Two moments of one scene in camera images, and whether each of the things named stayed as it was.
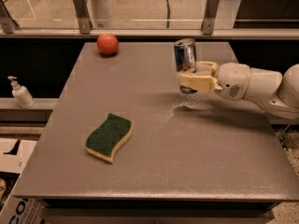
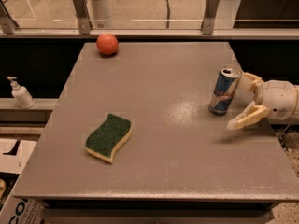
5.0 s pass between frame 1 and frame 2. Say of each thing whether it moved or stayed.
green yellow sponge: stayed
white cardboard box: stayed
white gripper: moved
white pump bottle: stayed
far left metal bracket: stayed
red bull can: moved
